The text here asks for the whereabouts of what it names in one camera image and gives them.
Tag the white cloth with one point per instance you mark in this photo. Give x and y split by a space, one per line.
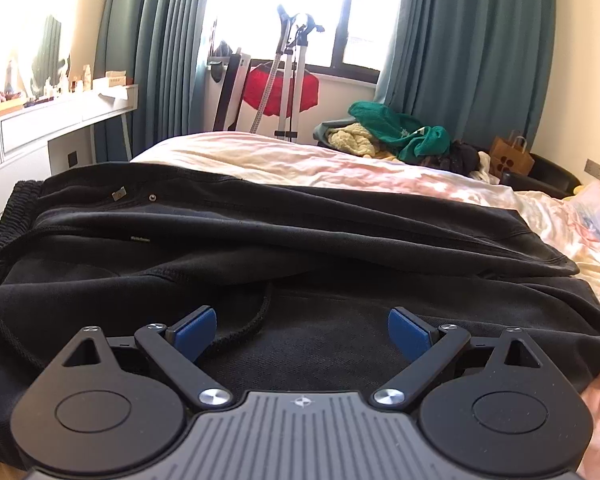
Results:
485 170

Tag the black framed window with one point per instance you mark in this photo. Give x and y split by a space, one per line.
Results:
330 5

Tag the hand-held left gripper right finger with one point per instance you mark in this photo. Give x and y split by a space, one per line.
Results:
410 332

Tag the black wall socket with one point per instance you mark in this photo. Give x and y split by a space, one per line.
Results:
72 160

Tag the teal curtain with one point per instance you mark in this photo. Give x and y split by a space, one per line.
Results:
150 60
470 50

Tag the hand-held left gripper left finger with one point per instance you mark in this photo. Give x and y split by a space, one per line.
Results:
197 332

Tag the white lotion bottle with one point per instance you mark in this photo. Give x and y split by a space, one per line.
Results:
87 80

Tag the wavy white vanity mirror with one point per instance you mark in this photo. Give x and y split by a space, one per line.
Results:
50 50

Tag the red cloth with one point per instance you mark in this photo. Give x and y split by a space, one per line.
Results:
260 87

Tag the white dressing table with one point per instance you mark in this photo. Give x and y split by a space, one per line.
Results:
30 125

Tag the bed with pastel duvet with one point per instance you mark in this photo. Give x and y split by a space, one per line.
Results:
330 162

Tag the orange tray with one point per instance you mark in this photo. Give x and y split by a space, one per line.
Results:
0 109

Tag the tissue box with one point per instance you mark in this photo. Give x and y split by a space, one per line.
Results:
116 80

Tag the dark clothes pile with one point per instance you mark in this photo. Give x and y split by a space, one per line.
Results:
460 155

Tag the grey wall outlet plate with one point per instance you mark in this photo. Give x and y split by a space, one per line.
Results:
596 169

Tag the brown paper bag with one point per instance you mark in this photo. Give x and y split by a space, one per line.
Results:
510 157

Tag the yellow knit garment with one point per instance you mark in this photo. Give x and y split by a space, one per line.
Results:
350 137

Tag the white paper sheet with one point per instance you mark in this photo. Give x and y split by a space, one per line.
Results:
112 92

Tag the black hanging cloth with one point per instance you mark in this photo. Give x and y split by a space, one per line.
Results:
222 50

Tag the garment steamer stand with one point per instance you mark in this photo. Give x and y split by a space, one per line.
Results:
292 85

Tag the black pants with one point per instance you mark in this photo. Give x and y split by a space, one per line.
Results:
305 240

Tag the green garment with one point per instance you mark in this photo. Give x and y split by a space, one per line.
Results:
380 117

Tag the white folded panel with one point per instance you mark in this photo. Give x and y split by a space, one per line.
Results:
237 90

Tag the black leather sofa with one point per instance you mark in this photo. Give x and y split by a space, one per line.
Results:
550 175

